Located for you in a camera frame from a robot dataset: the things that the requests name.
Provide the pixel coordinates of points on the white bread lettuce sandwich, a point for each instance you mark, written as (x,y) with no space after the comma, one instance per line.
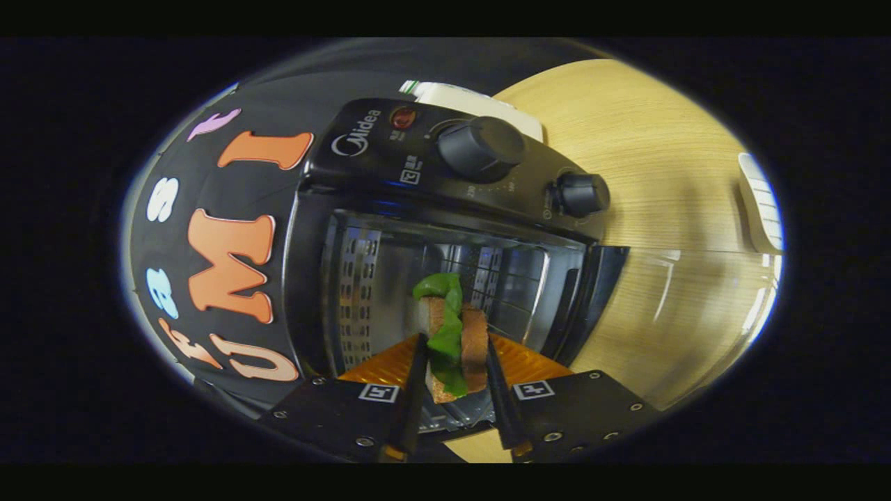
(475,348)

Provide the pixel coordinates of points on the white box appliance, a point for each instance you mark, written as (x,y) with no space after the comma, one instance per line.
(473,104)

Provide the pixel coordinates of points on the white rectangular plate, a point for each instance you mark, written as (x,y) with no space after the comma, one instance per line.
(762,202)

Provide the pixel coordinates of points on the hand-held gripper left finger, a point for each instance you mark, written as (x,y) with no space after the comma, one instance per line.
(414,410)

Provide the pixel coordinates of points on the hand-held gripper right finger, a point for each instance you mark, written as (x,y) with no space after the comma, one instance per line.
(504,410)

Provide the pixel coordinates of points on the black toaster oven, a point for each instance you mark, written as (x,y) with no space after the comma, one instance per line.
(376,167)

